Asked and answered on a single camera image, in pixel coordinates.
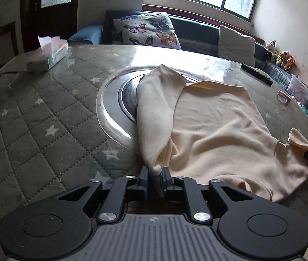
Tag dark blue sofa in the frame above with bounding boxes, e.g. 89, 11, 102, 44
68, 9, 293, 88

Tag light blue cushion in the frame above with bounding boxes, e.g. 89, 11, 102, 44
68, 24, 103, 45

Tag stuffed plush toys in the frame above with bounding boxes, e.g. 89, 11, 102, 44
265, 40, 296, 72

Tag quilted grey star tablecloth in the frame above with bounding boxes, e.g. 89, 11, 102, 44
0, 45, 308, 260

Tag white grey cushion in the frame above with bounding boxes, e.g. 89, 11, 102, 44
218, 25, 255, 67

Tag dark wooden door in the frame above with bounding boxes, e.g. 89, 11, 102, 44
20, 0, 78, 52

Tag pink tissue box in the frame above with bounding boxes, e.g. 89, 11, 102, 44
25, 37, 68, 72

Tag butterfly print pillow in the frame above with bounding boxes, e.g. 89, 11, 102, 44
112, 12, 181, 50

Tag beige cream garment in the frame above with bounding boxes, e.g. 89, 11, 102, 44
137, 65, 308, 202

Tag clear plastic storage box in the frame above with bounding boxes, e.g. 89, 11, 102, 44
287, 75, 308, 105

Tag round black induction cooktop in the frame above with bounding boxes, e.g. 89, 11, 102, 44
96, 65, 206, 153

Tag black remote control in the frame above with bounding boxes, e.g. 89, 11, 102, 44
241, 64, 273, 87

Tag pink hair clip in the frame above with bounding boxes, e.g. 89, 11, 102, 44
276, 91, 291, 106

